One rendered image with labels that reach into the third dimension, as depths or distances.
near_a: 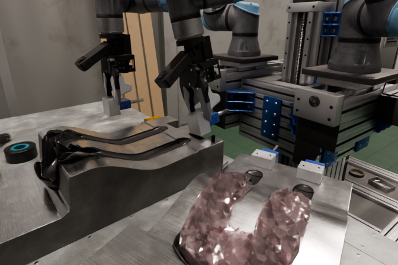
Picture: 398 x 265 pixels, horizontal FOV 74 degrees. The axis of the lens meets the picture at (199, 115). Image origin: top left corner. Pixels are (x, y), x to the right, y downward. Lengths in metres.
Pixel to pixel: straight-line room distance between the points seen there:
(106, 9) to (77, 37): 1.96
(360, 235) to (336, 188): 0.09
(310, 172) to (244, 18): 0.78
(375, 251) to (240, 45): 0.89
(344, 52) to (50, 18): 2.36
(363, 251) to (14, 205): 0.64
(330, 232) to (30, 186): 0.56
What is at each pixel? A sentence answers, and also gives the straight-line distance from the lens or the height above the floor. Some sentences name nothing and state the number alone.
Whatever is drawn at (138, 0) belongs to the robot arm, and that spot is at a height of 1.24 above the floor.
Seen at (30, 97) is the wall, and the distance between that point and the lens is 2.80.
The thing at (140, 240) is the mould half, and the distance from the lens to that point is 0.39.
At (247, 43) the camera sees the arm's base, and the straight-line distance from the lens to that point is 1.21.
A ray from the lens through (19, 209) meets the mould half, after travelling 0.60.
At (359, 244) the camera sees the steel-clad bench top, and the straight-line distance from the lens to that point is 0.61.
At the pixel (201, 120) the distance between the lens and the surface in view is 0.68.
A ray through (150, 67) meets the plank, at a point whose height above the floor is 0.78.
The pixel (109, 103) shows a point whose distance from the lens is 0.86.
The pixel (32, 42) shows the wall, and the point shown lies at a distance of 2.73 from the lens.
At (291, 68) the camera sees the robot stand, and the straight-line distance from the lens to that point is 1.18.
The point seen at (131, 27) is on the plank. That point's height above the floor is 1.14.
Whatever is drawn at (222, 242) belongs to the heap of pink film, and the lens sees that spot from 0.40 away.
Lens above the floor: 1.18
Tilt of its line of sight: 19 degrees down
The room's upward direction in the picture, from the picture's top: straight up
